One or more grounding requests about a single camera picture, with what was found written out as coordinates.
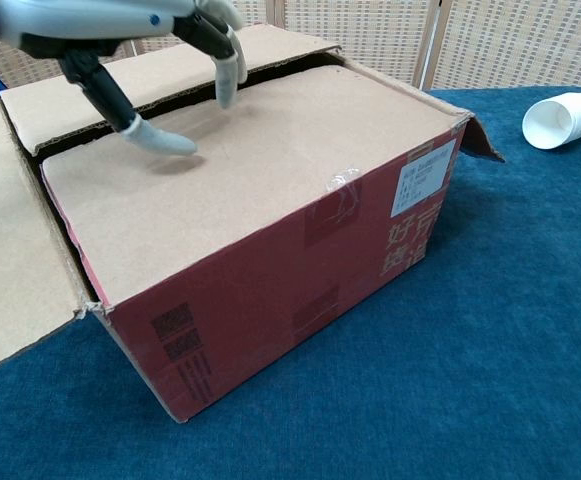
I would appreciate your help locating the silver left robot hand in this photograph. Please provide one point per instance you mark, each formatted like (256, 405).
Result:
(95, 20)

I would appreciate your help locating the red cardboard shipping box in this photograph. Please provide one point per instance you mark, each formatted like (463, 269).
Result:
(250, 200)

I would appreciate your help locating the woven bamboo folding screen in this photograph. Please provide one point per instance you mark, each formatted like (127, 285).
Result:
(370, 35)

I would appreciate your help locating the stack of white paper cups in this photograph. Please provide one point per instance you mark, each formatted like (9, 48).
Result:
(565, 120)

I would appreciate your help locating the blue carpet table cover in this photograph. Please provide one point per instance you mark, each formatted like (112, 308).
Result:
(470, 350)

